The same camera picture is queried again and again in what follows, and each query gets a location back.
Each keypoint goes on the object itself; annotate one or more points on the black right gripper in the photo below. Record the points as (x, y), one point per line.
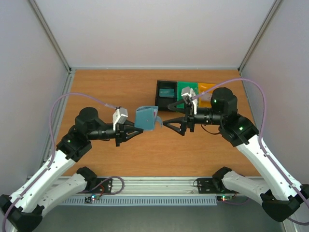
(189, 119)

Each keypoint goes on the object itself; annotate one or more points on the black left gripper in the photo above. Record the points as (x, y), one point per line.
(121, 131)

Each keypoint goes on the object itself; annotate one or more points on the teal blue card holder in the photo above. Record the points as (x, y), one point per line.
(144, 118)

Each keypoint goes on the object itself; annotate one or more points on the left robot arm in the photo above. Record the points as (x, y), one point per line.
(26, 207)

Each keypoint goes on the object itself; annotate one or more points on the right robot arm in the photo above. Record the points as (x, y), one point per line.
(281, 195)

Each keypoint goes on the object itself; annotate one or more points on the white card in yellow bin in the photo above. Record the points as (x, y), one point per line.
(206, 97)

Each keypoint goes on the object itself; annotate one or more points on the black storage bin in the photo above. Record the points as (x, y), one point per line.
(163, 103)

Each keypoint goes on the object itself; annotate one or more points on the green storage bin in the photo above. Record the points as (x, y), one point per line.
(181, 85)

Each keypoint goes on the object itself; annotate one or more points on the yellow storage bin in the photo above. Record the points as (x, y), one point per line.
(201, 88)

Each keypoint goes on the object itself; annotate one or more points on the left small circuit board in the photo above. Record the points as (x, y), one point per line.
(92, 198)

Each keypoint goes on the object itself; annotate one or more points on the small circuit board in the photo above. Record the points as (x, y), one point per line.
(224, 198)
(92, 198)

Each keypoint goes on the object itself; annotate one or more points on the right small circuit board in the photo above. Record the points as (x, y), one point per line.
(224, 198)

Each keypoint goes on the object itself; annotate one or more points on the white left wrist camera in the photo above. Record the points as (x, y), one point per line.
(119, 117)

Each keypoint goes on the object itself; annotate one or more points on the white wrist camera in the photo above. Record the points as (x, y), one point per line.
(119, 117)
(187, 94)

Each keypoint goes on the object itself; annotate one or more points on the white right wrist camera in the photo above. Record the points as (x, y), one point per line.
(187, 94)

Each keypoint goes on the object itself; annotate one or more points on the aluminium front rail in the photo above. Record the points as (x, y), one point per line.
(158, 186)

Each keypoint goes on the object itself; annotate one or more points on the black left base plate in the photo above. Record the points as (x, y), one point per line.
(99, 185)

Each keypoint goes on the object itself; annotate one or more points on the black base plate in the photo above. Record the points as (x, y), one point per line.
(99, 185)
(208, 186)

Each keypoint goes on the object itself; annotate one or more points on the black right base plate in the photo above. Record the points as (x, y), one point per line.
(208, 186)

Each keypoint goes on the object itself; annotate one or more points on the grey slotted cable duct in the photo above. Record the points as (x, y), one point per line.
(114, 201)

